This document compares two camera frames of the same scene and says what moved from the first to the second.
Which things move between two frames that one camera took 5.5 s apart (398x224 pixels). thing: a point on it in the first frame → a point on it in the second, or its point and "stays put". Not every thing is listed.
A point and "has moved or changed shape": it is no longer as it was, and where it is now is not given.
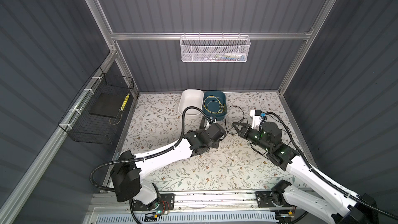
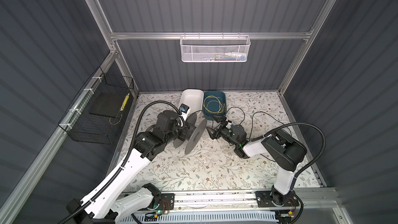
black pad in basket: [109, 104] stays put
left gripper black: [216, 145] → [184, 131]
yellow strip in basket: [125, 101] stays put
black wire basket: [95, 116] stays put
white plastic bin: [190, 97] stays put
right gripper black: [244, 130] → [216, 135]
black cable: [237, 123] has moved or changed shape
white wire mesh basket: [215, 49] stays put
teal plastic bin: [214, 104] stays put
